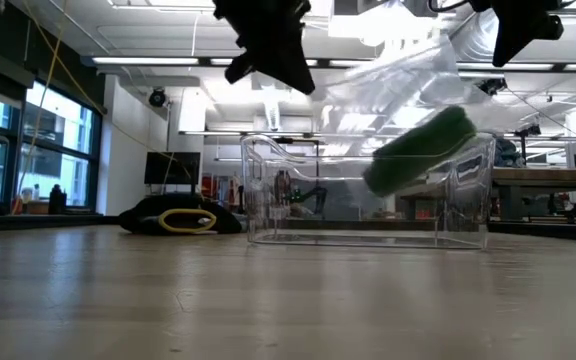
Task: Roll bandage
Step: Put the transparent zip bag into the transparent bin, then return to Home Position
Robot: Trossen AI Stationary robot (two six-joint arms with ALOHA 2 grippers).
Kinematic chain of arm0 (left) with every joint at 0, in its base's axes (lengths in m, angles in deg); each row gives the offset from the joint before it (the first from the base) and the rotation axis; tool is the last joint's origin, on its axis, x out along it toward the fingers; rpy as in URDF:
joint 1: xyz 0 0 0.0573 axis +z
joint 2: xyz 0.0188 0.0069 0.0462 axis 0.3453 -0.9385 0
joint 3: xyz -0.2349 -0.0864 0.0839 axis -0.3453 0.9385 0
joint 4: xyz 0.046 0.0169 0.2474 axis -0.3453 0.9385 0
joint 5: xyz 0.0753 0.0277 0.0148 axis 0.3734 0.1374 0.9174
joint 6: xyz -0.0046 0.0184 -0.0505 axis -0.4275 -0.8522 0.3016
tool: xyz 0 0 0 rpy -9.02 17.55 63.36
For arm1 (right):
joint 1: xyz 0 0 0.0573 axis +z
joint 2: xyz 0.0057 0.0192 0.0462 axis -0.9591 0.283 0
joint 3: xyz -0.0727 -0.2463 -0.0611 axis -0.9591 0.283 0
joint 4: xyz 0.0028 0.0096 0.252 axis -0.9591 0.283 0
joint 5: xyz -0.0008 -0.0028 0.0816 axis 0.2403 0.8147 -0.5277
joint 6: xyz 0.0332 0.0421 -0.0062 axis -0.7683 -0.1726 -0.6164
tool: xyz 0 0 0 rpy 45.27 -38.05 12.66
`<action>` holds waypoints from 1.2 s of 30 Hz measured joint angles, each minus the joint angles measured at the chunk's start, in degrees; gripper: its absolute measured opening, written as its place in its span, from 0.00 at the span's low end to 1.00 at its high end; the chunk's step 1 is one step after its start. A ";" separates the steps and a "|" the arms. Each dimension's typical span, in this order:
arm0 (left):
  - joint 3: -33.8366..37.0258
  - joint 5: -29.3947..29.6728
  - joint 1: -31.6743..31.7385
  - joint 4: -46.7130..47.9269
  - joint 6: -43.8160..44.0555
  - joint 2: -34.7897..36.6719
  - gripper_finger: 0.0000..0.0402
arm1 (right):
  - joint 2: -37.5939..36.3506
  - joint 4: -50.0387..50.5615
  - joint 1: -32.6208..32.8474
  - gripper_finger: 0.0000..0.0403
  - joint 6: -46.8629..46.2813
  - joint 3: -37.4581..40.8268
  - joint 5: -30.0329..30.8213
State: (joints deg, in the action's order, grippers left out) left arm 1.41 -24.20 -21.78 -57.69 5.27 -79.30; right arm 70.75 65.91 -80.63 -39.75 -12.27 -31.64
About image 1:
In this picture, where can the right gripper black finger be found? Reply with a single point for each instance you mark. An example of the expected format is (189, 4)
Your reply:
(525, 35)
(503, 42)

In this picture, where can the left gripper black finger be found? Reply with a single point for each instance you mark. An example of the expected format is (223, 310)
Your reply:
(300, 65)
(278, 62)

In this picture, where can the clear plastic bag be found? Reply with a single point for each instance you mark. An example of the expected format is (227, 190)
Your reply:
(408, 75)

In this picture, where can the clear plastic bin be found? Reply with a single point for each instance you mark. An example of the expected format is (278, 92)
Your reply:
(263, 165)

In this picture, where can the green elastic bandage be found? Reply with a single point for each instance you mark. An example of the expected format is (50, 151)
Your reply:
(418, 150)

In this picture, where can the small black background robot arm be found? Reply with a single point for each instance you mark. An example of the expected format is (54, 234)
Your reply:
(321, 197)

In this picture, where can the blue cloth pile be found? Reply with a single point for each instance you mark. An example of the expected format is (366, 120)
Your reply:
(510, 152)

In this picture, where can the person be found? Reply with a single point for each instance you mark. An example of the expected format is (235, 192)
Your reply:
(283, 187)

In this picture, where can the black ceiling spotlight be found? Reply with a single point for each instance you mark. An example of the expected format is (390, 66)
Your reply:
(157, 98)

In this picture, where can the long ceiling light strip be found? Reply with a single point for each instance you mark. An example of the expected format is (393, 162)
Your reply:
(143, 61)

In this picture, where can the wooden workbench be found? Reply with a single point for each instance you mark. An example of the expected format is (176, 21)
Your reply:
(543, 177)

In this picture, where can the large black monitor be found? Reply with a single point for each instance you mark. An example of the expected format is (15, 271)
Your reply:
(173, 169)

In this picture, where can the black bag with yellow loop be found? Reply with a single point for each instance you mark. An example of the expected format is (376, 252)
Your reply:
(143, 220)

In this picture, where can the large glass window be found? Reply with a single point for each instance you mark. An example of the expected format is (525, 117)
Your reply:
(43, 170)

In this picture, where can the black bottle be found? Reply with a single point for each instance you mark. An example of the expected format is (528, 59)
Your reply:
(58, 202)

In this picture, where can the black metal stand frame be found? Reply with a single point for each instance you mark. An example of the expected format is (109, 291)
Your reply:
(283, 141)

